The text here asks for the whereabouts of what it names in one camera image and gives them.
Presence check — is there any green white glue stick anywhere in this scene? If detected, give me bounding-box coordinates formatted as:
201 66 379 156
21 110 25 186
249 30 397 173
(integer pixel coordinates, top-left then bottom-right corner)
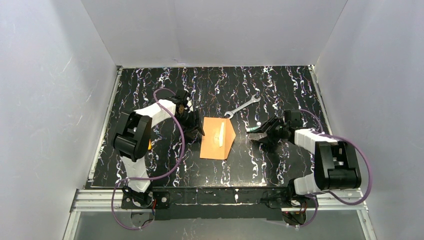
246 126 262 134

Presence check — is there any orange paper envelope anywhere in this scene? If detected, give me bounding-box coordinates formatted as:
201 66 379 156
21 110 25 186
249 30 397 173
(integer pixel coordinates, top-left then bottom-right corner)
199 117 236 161

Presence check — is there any beige lined letter paper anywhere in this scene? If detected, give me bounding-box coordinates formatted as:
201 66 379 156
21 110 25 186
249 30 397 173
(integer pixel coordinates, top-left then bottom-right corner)
214 121 226 148

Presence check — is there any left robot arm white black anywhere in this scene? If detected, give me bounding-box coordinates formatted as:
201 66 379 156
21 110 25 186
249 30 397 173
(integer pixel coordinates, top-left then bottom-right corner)
112 89 205 193

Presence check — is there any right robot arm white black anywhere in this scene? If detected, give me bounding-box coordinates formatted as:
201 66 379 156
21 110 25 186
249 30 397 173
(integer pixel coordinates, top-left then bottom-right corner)
246 110 362 196

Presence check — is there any silver open-end wrench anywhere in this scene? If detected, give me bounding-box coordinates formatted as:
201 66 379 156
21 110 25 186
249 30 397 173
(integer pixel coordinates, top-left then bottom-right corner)
224 95 261 119

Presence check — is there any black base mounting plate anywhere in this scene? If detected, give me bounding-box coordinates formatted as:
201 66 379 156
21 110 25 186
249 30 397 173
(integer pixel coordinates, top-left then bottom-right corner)
121 186 316 225

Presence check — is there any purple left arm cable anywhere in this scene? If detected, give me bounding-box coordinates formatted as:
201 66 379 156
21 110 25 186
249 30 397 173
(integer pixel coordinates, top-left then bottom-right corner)
110 87 186 232

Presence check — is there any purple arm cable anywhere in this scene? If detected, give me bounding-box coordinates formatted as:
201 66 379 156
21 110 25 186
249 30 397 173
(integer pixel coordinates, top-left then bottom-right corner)
110 87 186 232
298 108 374 229

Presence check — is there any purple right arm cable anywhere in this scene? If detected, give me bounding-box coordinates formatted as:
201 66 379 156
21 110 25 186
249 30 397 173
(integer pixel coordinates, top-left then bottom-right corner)
298 108 374 229

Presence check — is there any aluminium front rail frame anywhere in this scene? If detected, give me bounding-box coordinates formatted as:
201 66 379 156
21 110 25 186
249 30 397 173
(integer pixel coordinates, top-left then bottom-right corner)
64 187 376 240

